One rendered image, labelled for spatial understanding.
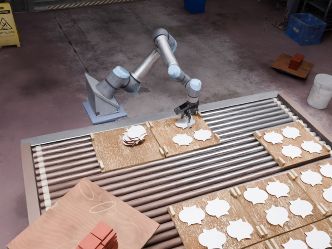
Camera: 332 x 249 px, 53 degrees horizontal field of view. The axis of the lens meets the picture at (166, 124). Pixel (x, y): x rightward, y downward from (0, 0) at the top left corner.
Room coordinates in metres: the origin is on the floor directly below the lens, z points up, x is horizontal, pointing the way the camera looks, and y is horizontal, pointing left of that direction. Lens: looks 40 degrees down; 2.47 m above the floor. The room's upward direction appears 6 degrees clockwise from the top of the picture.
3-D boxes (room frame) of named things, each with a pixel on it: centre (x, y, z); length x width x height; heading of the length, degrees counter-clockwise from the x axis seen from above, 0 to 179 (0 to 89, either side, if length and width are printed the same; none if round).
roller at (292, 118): (1.66, -0.15, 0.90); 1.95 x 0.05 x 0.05; 116
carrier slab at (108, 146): (1.55, 0.25, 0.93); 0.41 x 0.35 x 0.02; 115
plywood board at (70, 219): (0.83, 0.32, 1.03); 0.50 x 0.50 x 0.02; 61
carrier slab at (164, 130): (1.74, -0.13, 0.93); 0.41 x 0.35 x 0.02; 117
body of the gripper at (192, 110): (1.85, -0.16, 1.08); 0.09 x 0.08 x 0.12; 117
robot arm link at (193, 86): (1.85, -0.16, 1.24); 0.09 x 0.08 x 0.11; 39
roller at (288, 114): (1.70, -0.13, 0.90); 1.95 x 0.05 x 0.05; 116
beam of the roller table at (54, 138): (1.95, -0.01, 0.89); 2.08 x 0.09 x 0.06; 116
